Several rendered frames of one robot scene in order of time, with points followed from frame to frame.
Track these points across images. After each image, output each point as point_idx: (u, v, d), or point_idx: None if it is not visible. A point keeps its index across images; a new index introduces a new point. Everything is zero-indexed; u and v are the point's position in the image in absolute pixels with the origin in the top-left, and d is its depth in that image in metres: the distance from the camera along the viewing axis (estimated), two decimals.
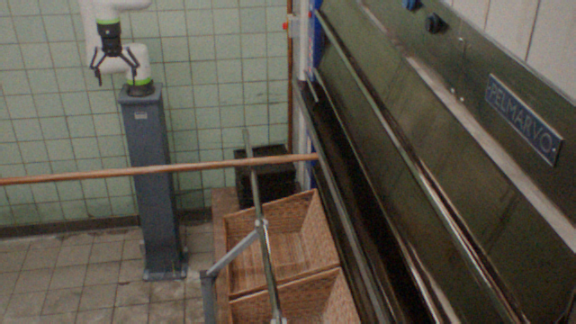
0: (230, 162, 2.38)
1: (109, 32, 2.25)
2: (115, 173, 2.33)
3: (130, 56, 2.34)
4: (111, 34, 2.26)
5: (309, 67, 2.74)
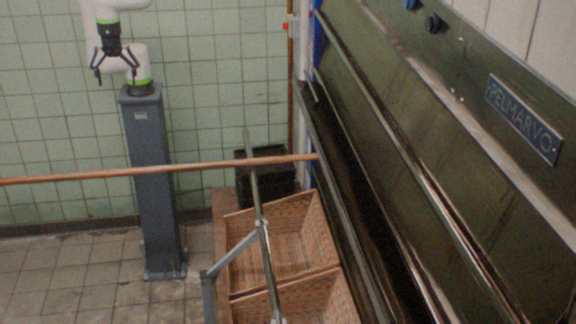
0: (230, 162, 2.38)
1: (109, 32, 2.25)
2: (115, 173, 2.33)
3: (130, 56, 2.34)
4: (111, 34, 2.26)
5: (309, 67, 2.74)
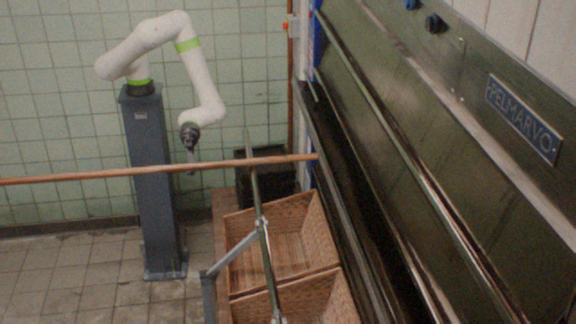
0: (230, 162, 2.38)
1: (179, 133, 2.60)
2: (115, 173, 2.33)
3: None
4: (179, 132, 2.60)
5: (309, 67, 2.74)
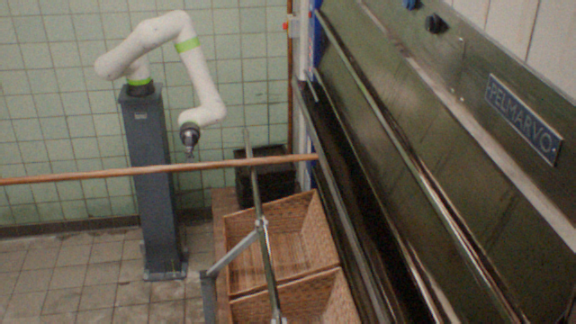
0: (230, 162, 2.38)
1: (179, 133, 2.61)
2: (115, 173, 2.33)
3: (185, 139, 2.48)
4: (179, 132, 2.60)
5: (309, 67, 2.74)
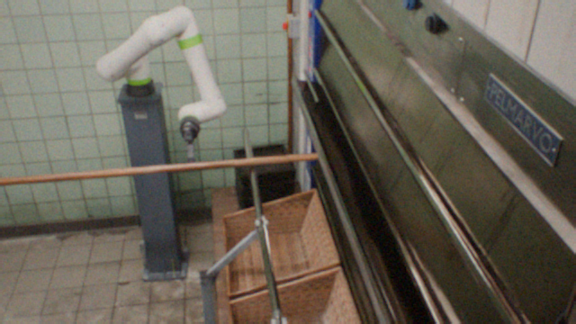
0: (230, 162, 2.38)
1: (179, 127, 2.65)
2: (115, 173, 2.33)
3: None
4: (179, 127, 2.64)
5: (309, 67, 2.74)
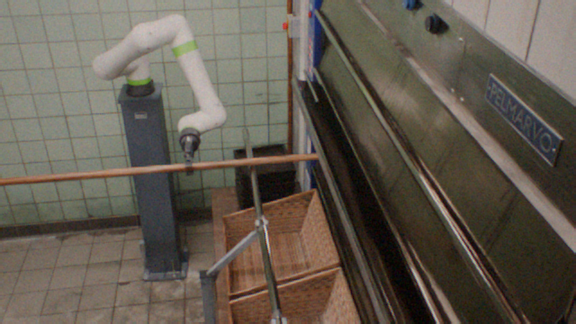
0: (230, 162, 2.38)
1: (179, 139, 2.56)
2: (115, 173, 2.33)
3: (185, 144, 2.43)
4: (179, 139, 2.55)
5: (309, 67, 2.74)
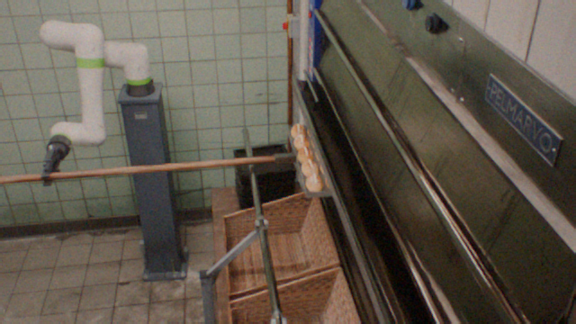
0: (91, 172, 2.31)
1: (47, 147, 2.49)
2: None
3: (47, 153, 2.36)
4: (47, 147, 2.48)
5: (309, 67, 2.74)
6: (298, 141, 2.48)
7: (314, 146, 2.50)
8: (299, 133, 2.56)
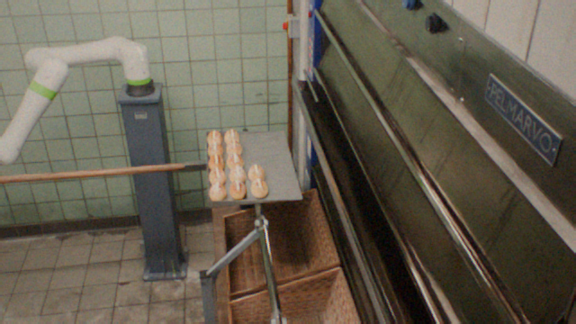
0: None
1: None
2: None
3: None
4: None
5: (309, 67, 2.74)
6: (211, 148, 2.44)
7: (228, 153, 2.46)
8: (214, 140, 2.51)
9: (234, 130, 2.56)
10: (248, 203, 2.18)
